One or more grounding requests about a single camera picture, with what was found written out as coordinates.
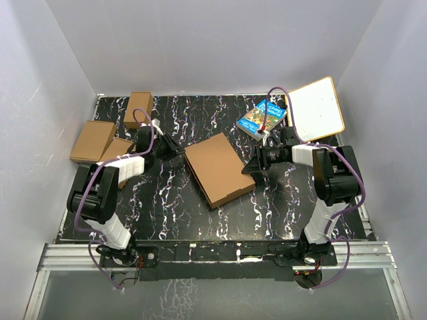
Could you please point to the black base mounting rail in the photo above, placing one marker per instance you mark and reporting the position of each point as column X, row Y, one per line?
column 209, row 260

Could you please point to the folded brown cardboard box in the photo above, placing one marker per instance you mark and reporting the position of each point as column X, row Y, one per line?
column 118, row 147

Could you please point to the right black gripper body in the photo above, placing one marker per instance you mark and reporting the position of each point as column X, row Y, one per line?
column 273, row 155

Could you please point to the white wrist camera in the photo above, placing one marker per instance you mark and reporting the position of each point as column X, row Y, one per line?
column 156, row 123
column 265, row 138

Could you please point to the white board yellow frame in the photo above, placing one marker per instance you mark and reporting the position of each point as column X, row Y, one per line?
column 316, row 110

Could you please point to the blue Treehouse book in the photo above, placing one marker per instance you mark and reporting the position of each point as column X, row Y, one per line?
column 260, row 120

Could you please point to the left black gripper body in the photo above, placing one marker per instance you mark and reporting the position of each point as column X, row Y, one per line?
column 162, row 149

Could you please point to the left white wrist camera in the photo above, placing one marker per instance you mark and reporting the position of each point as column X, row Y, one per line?
column 156, row 123

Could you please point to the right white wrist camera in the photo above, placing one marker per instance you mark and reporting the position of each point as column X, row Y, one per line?
column 265, row 138

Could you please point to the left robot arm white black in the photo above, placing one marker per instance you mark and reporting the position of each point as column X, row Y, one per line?
column 93, row 195

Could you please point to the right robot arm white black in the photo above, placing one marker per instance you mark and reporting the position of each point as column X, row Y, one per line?
column 337, row 181

